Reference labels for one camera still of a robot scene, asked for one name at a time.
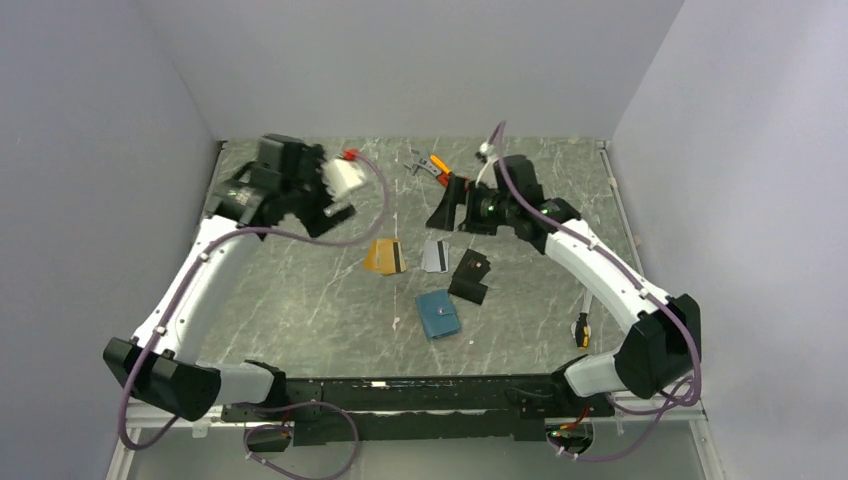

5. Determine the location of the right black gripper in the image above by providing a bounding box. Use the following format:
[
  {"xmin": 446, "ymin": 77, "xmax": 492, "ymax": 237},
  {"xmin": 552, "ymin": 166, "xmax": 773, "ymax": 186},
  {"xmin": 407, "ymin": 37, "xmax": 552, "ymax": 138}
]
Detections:
[{"xmin": 426, "ymin": 176, "xmax": 517, "ymax": 236}]

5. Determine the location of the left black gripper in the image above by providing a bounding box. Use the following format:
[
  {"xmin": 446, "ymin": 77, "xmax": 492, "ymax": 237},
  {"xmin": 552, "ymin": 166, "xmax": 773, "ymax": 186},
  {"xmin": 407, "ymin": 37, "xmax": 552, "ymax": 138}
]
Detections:
[{"xmin": 282, "ymin": 146, "xmax": 356, "ymax": 239}]

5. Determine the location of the black card case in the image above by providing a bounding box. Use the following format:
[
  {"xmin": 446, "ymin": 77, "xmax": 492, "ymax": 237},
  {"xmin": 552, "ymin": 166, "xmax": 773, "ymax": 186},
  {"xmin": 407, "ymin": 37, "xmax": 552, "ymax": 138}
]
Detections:
[{"xmin": 448, "ymin": 249, "xmax": 491, "ymax": 305}]

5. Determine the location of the silver grey card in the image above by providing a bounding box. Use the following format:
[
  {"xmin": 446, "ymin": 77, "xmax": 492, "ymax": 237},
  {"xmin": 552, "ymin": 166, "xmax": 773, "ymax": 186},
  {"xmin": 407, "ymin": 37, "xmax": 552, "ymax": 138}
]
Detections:
[{"xmin": 421, "ymin": 240, "xmax": 449, "ymax": 273}]

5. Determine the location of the orange credit cards stack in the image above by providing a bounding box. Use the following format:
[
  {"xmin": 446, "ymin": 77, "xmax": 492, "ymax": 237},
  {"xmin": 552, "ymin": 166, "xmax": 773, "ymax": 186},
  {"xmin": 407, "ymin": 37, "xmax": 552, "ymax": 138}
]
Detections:
[{"xmin": 363, "ymin": 238, "xmax": 407, "ymax": 275}]

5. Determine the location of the blue card holder wallet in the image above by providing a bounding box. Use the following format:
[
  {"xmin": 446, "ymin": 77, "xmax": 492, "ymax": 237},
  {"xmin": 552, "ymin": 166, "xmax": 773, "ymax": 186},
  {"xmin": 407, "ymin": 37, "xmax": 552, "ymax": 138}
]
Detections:
[{"xmin": 415, "ymin": 290, "xmax": 461, "ymax": 340}]

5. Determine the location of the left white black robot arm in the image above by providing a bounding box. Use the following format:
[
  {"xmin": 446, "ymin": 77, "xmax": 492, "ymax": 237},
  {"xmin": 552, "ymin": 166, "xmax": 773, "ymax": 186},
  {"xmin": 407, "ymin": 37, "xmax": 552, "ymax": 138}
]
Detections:
[{"xmin": 103, "ymin": 134, "xmax": 366, "ymax": 421}]

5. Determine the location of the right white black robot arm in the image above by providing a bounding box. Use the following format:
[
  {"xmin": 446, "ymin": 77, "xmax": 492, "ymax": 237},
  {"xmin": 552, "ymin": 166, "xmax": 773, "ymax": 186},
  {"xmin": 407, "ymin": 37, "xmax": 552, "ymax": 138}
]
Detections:
[{"xmin": 426, "ymin": 155, "xmax": 701, "ymax": 415}]

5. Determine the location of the red adjustable wrench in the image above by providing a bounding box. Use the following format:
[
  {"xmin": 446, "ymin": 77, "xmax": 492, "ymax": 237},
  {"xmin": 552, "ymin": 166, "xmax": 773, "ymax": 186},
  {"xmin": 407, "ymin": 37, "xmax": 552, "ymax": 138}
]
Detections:
[{"xmin": 404, "ymin": 148, "xmax": 471, "ymax": 193}]

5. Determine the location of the yellow black small tool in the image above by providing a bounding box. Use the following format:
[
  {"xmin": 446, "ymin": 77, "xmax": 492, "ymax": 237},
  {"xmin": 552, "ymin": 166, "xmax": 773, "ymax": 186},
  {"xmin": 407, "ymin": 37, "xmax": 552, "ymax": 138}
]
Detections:
[{"xmin": 571, "ymin": 291, "xmax": 593, "ymax": 350}]

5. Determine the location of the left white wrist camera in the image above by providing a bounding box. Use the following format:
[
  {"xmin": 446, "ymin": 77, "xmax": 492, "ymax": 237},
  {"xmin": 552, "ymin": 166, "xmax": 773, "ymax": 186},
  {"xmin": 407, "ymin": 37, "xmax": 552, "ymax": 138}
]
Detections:
[{"xmin": 322, "ymin": 149, "xmax": 367, "ymax": 201}]

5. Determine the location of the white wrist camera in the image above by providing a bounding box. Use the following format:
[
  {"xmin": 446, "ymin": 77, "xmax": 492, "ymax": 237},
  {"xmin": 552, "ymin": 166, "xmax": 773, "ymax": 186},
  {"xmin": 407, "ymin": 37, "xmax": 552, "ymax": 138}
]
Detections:
[
  {"xmin": 322, "ymin": 149, "xmax": 367, "ymax": 201},
  {"xmin": 475, "ymin": 141, "xmax": 499, "ymax": 163}
]

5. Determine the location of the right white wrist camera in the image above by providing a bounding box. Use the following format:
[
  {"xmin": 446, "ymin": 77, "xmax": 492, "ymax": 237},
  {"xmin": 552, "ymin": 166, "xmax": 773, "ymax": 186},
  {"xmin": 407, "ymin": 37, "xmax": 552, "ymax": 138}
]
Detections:
[{"xmin": 475, "ymin": 141, "xmax": 499, "ymax": 163}]

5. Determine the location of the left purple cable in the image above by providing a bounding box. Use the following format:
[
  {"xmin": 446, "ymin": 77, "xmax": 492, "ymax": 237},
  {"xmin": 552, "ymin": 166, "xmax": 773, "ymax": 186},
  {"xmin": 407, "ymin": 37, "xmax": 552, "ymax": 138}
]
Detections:
[{"xmin": 116, "ymin": 150, "xmax": 392, "ymax": 480}]

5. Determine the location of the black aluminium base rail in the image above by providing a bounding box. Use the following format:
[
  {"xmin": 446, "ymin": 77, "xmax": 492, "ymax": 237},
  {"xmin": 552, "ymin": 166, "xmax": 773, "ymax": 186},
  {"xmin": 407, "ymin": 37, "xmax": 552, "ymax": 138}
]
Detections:
[{"xmin": 121, "ymin": 374, "xmax": 707, "ymax": 446}]

